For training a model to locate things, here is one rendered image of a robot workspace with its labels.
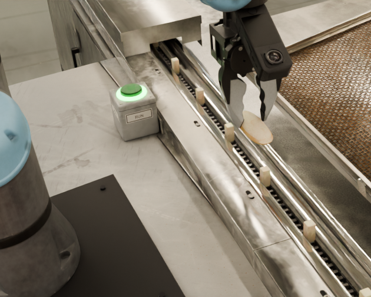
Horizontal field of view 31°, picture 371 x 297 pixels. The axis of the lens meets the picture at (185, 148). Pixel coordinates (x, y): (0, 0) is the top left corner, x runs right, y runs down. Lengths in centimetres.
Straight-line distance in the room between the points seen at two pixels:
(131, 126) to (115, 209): 31
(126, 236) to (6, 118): 24
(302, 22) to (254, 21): 70
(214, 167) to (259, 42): 24
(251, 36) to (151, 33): 53
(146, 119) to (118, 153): 8
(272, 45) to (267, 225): 25
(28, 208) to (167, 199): 35
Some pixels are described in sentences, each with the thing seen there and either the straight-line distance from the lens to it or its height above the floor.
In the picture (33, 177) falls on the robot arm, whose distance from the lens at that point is 76.
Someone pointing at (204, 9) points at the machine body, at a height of 82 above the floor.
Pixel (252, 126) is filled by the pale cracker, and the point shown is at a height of 93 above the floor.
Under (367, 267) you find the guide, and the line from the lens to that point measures 89.
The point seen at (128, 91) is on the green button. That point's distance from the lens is 119.
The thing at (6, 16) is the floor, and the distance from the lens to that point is 412.
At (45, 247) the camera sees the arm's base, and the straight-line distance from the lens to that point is 81.
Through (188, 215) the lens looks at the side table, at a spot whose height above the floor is 82.
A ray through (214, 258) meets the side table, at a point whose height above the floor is 82.
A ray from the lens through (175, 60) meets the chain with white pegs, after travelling 136.
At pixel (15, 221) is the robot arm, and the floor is 101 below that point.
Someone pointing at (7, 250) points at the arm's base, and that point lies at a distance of 79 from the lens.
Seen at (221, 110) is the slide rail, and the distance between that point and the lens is 121.
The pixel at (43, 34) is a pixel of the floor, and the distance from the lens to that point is 378.
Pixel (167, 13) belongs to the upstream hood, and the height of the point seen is 92.
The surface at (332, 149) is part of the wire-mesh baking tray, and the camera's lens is 102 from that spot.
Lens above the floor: 148
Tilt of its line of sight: 34 degrees down
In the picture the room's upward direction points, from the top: 6 degrees counter-clockwise
